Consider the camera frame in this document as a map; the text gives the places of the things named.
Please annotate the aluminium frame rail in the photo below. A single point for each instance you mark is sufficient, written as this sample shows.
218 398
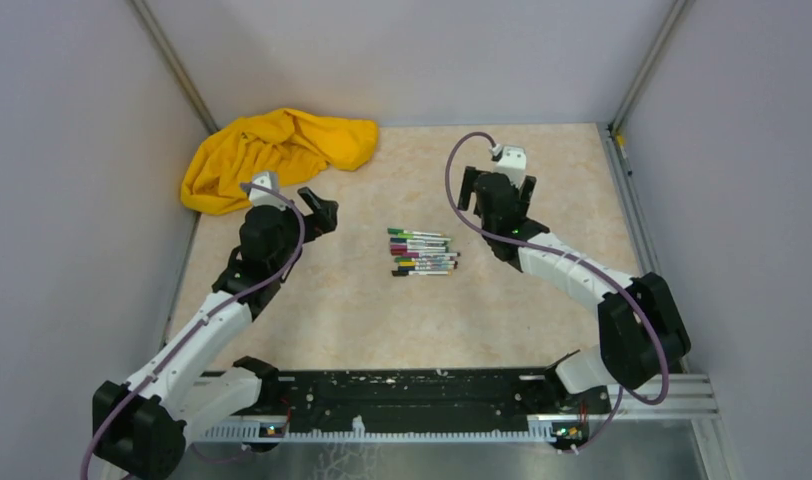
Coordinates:
690 398

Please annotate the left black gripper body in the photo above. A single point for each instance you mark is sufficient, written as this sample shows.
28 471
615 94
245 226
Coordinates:
292 228

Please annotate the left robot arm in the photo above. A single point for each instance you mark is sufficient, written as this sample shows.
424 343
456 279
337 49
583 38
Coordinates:
181 358

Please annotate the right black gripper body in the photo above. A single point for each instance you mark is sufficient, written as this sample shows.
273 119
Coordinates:
487 226

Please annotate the dark green capped pen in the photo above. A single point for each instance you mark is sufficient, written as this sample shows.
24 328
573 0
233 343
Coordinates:
411 233

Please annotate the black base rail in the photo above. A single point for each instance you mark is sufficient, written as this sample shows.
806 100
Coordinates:
422 401

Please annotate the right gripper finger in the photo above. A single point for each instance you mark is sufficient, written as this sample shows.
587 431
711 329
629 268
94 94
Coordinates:
469 176
527 189

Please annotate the yellow cloth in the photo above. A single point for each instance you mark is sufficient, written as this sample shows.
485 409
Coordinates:
294 144

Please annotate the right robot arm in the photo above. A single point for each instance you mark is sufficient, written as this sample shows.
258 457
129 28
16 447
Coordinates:
640 331

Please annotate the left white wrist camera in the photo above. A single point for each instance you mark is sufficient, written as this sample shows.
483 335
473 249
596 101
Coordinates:
267 184

